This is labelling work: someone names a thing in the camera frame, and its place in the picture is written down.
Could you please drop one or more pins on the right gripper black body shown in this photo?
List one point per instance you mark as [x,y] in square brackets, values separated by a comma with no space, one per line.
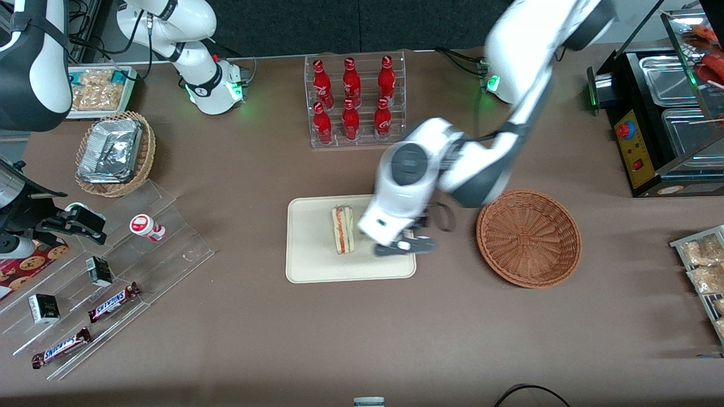
[27,213]

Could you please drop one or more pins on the triangular sandwich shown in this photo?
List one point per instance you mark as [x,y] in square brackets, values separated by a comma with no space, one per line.
[343,230]

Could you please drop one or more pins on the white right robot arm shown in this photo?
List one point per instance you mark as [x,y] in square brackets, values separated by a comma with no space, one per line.
[192,34]

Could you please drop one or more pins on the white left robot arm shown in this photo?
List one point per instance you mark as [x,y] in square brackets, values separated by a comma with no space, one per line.
[520,73]

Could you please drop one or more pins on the cream plastic tray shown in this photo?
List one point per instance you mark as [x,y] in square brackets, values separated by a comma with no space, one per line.
[317,254]

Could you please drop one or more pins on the light wicker basket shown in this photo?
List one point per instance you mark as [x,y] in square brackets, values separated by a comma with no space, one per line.
[146,152]

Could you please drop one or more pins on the brown round wicker basket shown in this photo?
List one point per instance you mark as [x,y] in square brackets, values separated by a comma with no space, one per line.
[529,240]

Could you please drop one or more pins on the white snack tray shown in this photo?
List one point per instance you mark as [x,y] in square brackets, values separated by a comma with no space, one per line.
[129,85]

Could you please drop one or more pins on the grey metal snack tray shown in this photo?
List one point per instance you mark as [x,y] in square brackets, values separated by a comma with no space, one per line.
[701,305]

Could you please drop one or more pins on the red cookie box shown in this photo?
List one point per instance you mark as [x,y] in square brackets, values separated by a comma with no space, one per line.
[28,268]

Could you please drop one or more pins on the small black carton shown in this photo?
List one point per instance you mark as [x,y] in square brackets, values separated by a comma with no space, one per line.
[100,272]
[44,308]

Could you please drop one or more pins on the red white yogurt bottle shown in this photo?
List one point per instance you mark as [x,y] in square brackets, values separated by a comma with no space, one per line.
[144,226]

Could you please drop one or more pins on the stacked aluminium foil containers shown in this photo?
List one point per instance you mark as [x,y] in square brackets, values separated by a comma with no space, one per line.
[110,150]

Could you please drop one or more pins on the snickers chocolate bar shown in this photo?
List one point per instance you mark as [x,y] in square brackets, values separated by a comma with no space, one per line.
[61,347]
[113,302]

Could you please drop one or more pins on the clear acrylic step display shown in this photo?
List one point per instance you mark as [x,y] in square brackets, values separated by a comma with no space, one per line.
[169,260]

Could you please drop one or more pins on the red cola bottle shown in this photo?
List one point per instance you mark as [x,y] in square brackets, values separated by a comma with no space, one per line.
[352,83]
[383,121]
[386,82]
[350,122]
[323,125]
[322,85]

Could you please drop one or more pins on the brown tablecloth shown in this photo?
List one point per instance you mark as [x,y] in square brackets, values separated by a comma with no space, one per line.
[350,339]

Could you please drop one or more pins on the clear bag of nut snacks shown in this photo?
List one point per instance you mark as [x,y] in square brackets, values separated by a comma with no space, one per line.
[96,97]
[701,251]
[720,306]
[707,280]
[720,328]
[96,77]

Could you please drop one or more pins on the clear acrylic bottle rack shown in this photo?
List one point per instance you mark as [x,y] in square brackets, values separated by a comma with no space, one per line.
[365,68]

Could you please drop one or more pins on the red emergency stop button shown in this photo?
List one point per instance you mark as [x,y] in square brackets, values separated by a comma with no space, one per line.
[625,130]

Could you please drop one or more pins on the black food warmer display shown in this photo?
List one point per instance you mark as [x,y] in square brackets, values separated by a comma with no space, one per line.
[639,164]

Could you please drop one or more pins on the steel warmer pan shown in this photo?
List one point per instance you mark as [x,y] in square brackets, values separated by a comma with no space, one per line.
[670,79]
[690,133]

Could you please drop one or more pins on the red packaged food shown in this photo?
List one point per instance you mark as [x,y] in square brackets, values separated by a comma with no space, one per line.
[714,70]

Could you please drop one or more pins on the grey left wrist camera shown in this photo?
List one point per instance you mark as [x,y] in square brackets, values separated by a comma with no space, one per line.
[421,246]

